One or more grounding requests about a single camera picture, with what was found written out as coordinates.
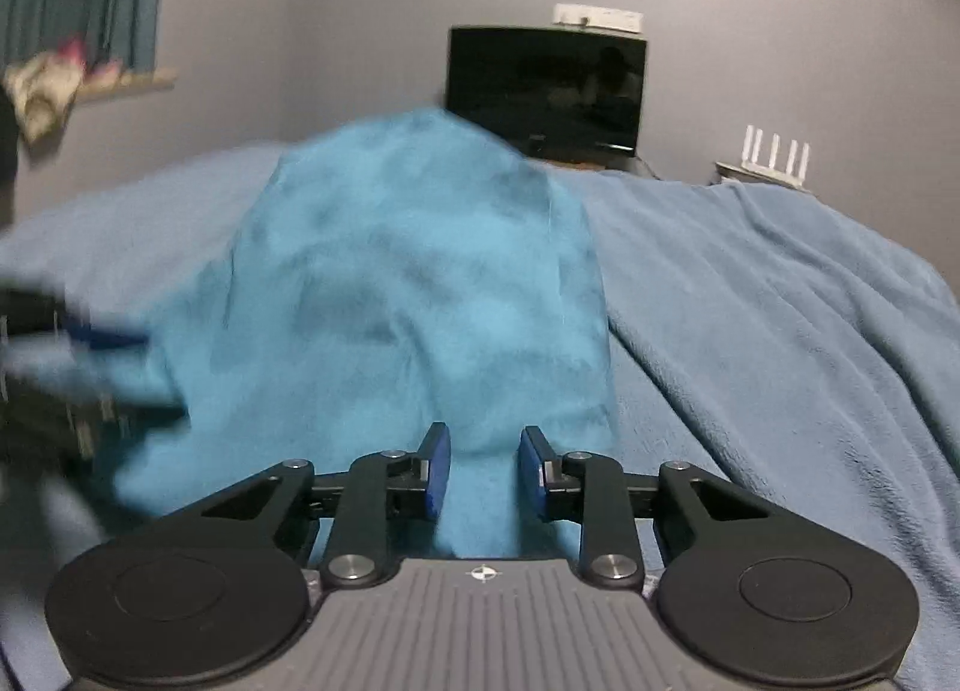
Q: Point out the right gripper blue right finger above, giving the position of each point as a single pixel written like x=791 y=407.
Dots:
x=592 y=491

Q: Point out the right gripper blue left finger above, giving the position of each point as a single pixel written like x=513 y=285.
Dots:
x=373 y=502

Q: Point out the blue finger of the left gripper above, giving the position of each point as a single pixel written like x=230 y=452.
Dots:
x=99 y=338

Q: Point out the teal garment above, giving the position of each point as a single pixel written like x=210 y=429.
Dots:
x=396 y=273

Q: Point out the black hanging garment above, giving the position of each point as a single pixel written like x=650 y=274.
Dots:
x=9 y=139

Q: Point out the light blue fleece blanket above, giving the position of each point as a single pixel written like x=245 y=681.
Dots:
x=750 y=330

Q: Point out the cream cloth on sill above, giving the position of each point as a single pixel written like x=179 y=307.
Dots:
x=42 y=91

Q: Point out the pink item on sill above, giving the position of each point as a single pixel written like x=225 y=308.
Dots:
x=94 y=67

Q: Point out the wooden tv stand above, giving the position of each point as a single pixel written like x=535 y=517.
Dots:
x=632 y=166

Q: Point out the black flat screen television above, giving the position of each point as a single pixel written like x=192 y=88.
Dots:
x=564 y=92

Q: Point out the white wifi router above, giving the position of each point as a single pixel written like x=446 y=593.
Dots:
x=789 y=156

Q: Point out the white wall socket strip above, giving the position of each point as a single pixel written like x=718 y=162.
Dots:
x=589 y=17

